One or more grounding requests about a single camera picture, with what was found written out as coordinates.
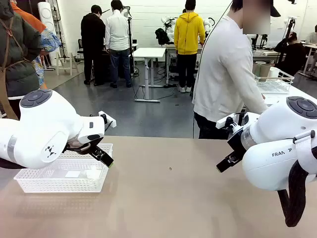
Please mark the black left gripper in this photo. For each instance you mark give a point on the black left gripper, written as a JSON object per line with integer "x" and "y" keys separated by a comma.
{"x": 81, "y": 147}

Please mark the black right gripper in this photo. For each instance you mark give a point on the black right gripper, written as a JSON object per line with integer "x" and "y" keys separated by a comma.
{"x": 237, "y": 143}

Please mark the white perforated plastic basket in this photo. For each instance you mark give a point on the white perforated plastic basket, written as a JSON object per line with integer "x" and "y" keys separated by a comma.
{"x": 62, "y": 183}

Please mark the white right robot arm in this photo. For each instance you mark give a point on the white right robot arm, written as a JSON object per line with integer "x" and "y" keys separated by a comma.
{"x": 272, "y": 138}

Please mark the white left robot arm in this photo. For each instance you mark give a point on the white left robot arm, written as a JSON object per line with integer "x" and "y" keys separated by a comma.
{"x": 49, "y": 119}

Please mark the person's right forearm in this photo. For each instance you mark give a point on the person's right forearm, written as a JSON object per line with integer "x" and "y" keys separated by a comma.
{"x": 258, "y": 99}

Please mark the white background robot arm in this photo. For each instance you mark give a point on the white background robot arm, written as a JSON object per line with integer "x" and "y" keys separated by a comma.
{"x": 168, "y": 24}

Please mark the person's left hand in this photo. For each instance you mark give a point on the person's left hand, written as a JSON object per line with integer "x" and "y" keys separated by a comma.
{"x": 263, "y": 96}

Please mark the person in white sweater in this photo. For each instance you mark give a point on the person in white sweater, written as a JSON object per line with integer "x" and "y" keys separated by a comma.
{"x": 223, "y": 74}

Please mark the black floor power strip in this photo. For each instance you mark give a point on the black floor power strip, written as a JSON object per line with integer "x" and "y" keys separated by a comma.
{"x": 170, "y": 85}

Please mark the black pole stand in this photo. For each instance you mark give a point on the black pole stand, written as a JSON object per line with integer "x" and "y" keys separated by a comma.
{"x": 129, "y": 62}

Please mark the white step stool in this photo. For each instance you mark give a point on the white step stool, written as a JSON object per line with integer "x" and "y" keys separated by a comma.
{"x": 57, "y": 64}

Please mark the white rounded table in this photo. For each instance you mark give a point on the white rounded table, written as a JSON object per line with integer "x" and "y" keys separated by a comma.
{"x": 301, "y": 91}

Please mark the black office chair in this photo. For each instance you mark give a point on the black office chair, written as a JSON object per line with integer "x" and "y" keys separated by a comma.
{"x": 80, "y": 47}

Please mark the white standing desk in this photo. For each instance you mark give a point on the white standing desk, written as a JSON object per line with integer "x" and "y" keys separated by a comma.
{"x": 148, "y": 52}

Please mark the person in black jacket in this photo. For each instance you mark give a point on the person in black jacket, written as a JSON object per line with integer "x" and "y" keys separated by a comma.
{"x": 92, "y": 37}

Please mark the person in white shirt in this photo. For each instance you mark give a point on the person in white shirt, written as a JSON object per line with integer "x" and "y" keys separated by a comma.
{"x": 117, "y": 32}

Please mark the seated person in black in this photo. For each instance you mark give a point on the seated person in black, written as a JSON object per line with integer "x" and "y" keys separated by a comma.
{"x": 292, "y": 54}

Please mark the figure in orange blue clothes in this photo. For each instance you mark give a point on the figure in orange blue clothes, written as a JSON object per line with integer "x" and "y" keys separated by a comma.
{"x": 49, "y": 39}

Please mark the wooden top workbench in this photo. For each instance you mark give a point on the wooden top workbench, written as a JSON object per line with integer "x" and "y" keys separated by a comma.
{"x": 171, "y": 46}

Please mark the black bag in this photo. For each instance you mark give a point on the black bag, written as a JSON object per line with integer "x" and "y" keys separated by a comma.
{"x": 162, "y": 37}

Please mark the person in dark green jacket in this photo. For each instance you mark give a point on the person in dark green jacket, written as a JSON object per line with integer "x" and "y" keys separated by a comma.
{"x": 17, "y": 49}

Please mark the person in yellow hoodie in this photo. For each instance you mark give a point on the person in yellow hoodie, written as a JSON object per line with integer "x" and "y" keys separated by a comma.
{"x": 189, "y": 32}

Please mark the white black background robot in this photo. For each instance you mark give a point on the white black background robot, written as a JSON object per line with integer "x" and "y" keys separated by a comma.
{"x": 126, "y": 11}

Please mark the white tower fan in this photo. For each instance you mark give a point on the white tower fan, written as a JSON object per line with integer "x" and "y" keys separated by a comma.
{"x": 47, "y": 15}

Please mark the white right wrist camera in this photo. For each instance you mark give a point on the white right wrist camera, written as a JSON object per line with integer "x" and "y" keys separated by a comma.
{"x": 223, "y": 122}

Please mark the black camera tripod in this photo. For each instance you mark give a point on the black camera tripod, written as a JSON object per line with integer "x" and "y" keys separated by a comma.
{"x": 289, "y": 27}

